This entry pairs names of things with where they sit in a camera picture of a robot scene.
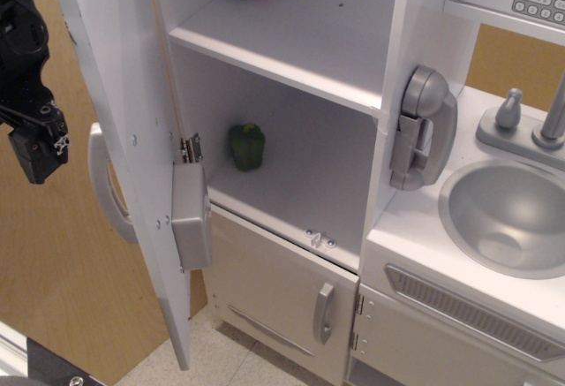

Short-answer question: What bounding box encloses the white lower freezer door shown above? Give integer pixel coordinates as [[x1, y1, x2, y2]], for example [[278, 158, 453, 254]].
[[204, 208, 359, 385]]

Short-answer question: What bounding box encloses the white dishwasher door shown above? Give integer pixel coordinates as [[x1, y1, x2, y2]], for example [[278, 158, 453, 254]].
[[347, 284, 564, 385]]

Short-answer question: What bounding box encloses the grey door tray box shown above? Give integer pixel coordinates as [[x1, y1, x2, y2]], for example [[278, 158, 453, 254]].
[[172, 163, 212, 270]]

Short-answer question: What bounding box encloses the white toy kitchen cabinet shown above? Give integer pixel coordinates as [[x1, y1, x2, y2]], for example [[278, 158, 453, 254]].
[[160, 0, 564, 381]]

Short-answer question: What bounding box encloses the green plush bell pepper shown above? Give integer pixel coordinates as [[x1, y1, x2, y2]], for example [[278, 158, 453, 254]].
[[228, 123, 266, 171]]

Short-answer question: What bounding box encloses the white magnetic door catch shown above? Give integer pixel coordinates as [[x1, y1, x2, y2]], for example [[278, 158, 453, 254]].
[[305, 229, 337, 249]]

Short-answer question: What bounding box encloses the grey toy sink basin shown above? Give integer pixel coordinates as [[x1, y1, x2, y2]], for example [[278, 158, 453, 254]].
[[438, 161, 564, 280]]

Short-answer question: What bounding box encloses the metal door hinge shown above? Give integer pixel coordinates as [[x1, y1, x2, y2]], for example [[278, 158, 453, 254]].
[[180, 133, 203, 163]]

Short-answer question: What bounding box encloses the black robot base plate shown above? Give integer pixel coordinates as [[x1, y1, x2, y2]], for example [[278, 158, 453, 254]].
[[1, 338, 104, 385]]

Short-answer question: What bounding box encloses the grey freezer door handle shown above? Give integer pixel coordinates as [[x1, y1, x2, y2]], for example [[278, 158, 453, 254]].
[[313, 283, 335, 344]]

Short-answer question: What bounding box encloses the white fridge door handle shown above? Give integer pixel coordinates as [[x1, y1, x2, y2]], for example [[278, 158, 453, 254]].
[[87, 123, 138, 244]]

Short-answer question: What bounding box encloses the grey toy faucet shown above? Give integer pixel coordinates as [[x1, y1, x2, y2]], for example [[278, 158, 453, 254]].
[[476, 80, 564, 170]]

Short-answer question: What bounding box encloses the grey toy telephone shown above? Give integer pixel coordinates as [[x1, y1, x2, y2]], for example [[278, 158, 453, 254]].
[[390, 65, 458, 191]]

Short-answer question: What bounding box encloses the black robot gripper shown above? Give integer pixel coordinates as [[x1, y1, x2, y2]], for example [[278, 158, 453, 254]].
[[1, 0, 70, 185]]

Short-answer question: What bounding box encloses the white fridge door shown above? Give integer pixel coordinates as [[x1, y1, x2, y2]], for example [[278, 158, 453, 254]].
[[59, 0, 190, 369]]

